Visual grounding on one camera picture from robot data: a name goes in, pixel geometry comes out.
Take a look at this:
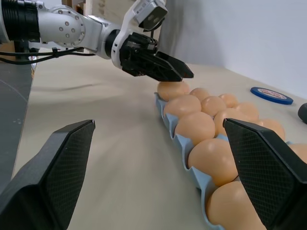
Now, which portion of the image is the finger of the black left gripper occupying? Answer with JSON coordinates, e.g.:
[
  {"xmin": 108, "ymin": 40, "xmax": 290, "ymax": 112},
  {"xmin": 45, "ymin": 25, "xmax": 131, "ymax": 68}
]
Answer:
[
  {"xmin": 138, "ymin": 54, "xmax": 184, "ymax": 82},
  {"xmin": 155, "ymin": 50, "xmax": 195, "ymax": 79}
]

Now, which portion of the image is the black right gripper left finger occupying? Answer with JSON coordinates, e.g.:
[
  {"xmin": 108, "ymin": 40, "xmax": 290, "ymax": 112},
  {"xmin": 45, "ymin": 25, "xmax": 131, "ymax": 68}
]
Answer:
[{"xmin": 0, "ymin": 119, "xmax": 96, "ymax": 230}]

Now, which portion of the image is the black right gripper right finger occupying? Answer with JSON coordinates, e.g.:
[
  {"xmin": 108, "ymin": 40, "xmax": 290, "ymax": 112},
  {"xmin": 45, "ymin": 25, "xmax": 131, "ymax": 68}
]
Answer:
[{"xmin": 223, "ymin": 117, "xmax": 307, "ymax": 230}]

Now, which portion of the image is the brown egg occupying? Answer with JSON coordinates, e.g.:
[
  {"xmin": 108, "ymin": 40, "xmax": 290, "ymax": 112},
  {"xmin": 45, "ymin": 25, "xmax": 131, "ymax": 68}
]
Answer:
[
  {"xmin": 205, "ymin": 180, "xmax": 267, "ymax": 230},
  {"xmin": 287, "ymin": 143, "xmax": 307, "ymax": 169},
  {"xmin": 256, "ymin": 118, "xmax": 286, "ymax": 142},
  {"xmin": 233, "ymin": 102, "xmax": 260, "ymax": 122},
  {"xmin": 187, "ymin": 138, "xmax": 239, "ymax": 188},
  {"xmin": 174, "ymin": 111, "xmax": 216, "ymax": 147},
  {"xmin": 189, "ymin": 87, "xmax": 212, "ymax": 102},
  {"xmin": 218, "ymin": 93, "xmax": 241, "ymax": 109},
  {"xmin": 157, "ymin": 81, "xmax": 191, "ymax": 102},
  {"xmin": 201, "ymin": 95, "xmax": 227, "ymax": 117},
  {"xmin": 213, "ymin": 108, "xmax": 253, "ymax": 137},
  {"xmin": 164, "ymin": 95, "xmax": 202, "ymax": 120}
]

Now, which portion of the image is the light blue egg tray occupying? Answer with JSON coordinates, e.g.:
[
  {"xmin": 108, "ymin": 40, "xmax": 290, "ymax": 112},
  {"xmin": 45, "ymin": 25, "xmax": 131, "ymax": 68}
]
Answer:
[{"xmin": 153, "ymin": 92, "xmax": 297, "ymax": 230}]

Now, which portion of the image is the light wooden board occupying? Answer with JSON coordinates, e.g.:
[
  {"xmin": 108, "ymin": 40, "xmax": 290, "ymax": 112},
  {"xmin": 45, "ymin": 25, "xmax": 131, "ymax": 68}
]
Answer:
[{"xmin": 80, "ymin": 0, "xmax": 135, "ymax": 19}]

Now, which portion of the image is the dark grey rounded object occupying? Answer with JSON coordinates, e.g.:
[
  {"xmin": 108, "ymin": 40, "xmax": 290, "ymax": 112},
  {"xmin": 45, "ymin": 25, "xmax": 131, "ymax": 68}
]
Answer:
[{"xmin": 297, "ymin": 102, "xmax": 307, "ymax": 124}]

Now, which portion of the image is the blue tape roll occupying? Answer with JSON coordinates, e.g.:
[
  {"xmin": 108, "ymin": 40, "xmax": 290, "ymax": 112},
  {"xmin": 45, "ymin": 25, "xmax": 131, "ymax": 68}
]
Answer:
[{"xmin": 250, "ymin": 86, "xmax": 294, "ymax": 105}]

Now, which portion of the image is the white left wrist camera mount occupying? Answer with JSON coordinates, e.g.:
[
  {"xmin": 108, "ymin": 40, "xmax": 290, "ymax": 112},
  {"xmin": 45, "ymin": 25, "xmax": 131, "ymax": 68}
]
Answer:
[{"xmin": 110, "ymin": 0, "xmax": 169, "ymax": 70}]

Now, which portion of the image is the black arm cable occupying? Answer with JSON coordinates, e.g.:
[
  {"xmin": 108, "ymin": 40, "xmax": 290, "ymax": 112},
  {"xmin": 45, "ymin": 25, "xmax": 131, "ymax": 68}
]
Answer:
[{"xmin": 0, "ymin": 46, "xmax": 96, "ymax": 65}]

